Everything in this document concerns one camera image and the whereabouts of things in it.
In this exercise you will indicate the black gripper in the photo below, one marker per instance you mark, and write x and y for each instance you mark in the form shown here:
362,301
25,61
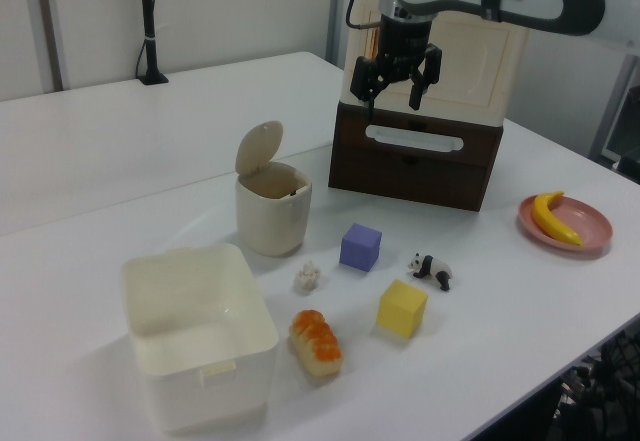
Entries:
406,41

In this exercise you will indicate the toy bread loaf orange top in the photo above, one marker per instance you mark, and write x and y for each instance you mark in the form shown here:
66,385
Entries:
317,346

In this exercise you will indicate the cream plastic basket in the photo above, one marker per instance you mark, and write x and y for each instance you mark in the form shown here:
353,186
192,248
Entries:
200,391

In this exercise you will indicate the cream plastic cabinet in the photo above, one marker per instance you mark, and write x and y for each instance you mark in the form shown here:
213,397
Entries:
475,71

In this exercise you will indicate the dark brown drawer unit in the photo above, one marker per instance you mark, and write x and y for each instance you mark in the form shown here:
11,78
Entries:
400,181

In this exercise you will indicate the purple cube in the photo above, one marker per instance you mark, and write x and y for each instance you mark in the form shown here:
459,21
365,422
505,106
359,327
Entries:
360,248

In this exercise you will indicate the cream bin with flip lid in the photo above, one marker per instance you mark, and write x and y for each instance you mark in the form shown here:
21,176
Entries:
270,221

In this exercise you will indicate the panda figurine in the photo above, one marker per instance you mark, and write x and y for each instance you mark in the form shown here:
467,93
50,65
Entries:
437,273

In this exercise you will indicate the yellow banana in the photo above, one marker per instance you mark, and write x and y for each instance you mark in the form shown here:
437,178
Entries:
545,218

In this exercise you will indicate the crumpled paper ball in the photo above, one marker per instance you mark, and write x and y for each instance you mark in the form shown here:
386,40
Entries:
307,278

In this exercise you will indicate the yellow cube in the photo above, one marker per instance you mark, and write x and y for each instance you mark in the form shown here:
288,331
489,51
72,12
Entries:
400,311

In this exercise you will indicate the pink plate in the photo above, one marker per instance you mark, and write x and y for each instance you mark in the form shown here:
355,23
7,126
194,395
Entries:
585,221

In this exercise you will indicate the black pole stand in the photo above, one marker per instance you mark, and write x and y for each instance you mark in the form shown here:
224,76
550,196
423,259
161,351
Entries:
148,11

